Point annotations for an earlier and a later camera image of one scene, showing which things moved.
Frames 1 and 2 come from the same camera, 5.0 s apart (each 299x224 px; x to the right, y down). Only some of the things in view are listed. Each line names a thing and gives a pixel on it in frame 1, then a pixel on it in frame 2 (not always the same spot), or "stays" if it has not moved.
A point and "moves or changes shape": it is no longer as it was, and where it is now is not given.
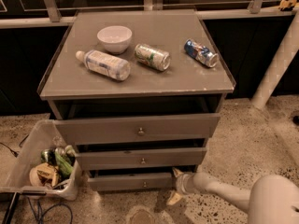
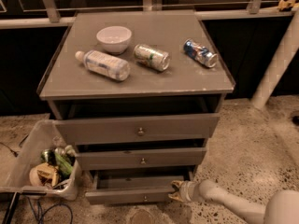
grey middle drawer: (126, 158) stays
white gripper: (183, 184) → (189, 190)
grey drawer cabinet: (137, 94) stays
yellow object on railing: (287, 5) stays
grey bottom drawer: (132, 182) moves or changes shape
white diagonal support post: (280, 64) stays
